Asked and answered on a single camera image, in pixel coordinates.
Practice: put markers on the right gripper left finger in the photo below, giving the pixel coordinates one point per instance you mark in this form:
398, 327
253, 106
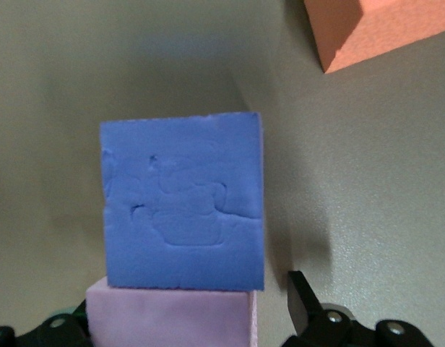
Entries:
45, 334

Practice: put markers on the orange foam cube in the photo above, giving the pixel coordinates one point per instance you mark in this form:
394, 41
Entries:
381, 29

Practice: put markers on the brown paper table cover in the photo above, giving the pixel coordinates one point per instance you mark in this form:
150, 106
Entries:
45, 108

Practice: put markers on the pink foam cube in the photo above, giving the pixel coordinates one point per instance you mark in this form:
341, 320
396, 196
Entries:
164, 318

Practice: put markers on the purple foam cube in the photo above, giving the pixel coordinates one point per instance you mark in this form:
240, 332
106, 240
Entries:
182, 202

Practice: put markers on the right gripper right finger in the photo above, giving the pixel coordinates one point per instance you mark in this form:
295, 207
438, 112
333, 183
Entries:
316, 325

